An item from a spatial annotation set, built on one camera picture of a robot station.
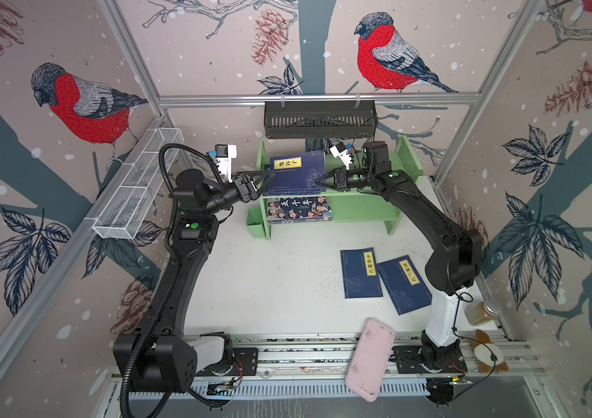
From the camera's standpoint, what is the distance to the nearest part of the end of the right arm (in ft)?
2.38

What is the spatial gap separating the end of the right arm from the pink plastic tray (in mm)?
445

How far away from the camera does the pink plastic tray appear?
687 millimetres
